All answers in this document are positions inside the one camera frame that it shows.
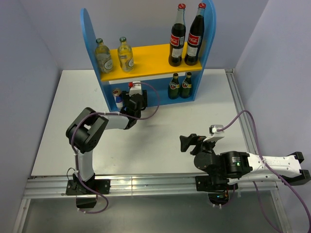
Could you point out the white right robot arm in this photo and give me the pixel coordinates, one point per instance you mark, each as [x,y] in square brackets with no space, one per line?
[229,169]

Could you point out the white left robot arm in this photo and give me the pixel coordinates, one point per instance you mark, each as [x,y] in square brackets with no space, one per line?
[85,132]

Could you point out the green Perrier bottle right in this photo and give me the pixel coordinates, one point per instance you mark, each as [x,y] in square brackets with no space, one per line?
[186,86]

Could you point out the clear water bottle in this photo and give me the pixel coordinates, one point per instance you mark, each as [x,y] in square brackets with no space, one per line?
[103,56]
[125,55]

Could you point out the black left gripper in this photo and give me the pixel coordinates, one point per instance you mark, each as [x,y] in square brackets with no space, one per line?
[126,98]

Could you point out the green perrier bottle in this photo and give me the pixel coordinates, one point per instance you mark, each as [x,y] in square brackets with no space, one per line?
[173,88]
[186,86]

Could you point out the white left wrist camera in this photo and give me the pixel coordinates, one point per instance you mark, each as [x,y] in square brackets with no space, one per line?
[135,88]

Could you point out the green Perrier bottle left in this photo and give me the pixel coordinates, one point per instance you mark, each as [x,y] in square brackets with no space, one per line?
[173,88]

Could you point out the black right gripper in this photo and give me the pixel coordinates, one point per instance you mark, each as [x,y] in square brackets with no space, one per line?
[193,139]

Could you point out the Red Bull can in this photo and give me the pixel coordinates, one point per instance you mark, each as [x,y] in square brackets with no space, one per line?
[117,94]

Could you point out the clear water bottle front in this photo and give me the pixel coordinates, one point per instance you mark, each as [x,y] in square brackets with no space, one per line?
[103,56]

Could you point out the tall Coca-Cola bottle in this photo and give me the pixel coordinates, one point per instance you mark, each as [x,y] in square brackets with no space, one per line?
[195,36]

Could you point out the blue and yellow shelf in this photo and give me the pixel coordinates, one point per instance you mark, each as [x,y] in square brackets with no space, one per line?
[151,64]

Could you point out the aluminium frame rail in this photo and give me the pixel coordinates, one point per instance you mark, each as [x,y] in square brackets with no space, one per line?
[152,182]

